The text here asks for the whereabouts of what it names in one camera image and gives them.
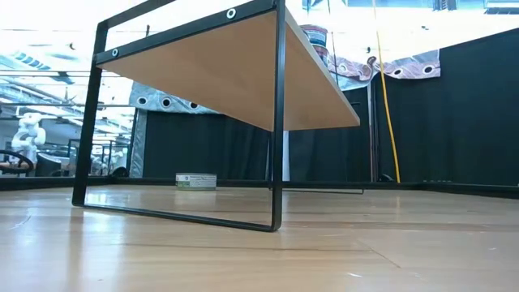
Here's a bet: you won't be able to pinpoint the Bumble Bee light tuna can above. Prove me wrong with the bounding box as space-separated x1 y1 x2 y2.
175 173 218 191

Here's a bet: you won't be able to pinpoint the gold-lid tuna can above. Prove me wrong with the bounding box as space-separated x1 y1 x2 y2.
314 43 330 68
300 24 329 46

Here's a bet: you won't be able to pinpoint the wooden shelf black metal legs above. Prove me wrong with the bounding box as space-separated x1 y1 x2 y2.
71 0 365 234

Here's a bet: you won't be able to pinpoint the black curtain panel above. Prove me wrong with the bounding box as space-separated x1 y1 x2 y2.
144 109 272 183
288 27 519 188

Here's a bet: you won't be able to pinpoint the black curtain stand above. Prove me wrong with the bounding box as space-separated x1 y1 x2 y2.
367 79 380 183

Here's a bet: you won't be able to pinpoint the silver grommeted curtain flap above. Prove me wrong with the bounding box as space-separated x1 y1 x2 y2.
323 42 442 91
128 79 223 179

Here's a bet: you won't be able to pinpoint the black background box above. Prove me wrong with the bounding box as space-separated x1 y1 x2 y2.
35 152 64 178

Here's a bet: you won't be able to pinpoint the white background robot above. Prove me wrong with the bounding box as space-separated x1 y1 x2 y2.
11 112 48 163

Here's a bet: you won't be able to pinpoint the black aluminium rig frame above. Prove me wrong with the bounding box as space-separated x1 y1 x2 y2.
0 175 519 200

